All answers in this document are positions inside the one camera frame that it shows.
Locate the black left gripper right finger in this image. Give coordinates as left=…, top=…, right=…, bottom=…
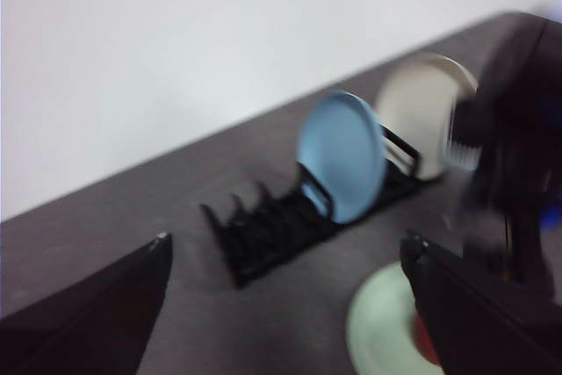
left=399, top=228, right=562, bottom=375

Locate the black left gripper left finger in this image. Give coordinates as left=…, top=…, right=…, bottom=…
left=0, top=232, right=173, bottom=375

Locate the red yellow apple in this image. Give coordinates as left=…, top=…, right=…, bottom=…
left=411, top=314, right=441, bottom=362

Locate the green plate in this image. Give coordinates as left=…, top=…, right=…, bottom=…
left=346, top=260, right=445, bottom=375

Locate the black plate rack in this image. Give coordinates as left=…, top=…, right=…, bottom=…
left=199, top=122, right=422, bottom=291

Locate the blue plate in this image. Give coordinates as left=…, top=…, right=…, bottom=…
left=297, top=90, right=388, bottom=225

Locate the cream plate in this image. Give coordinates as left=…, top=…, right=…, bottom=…
left=375, top=53, right=479, bottom=182

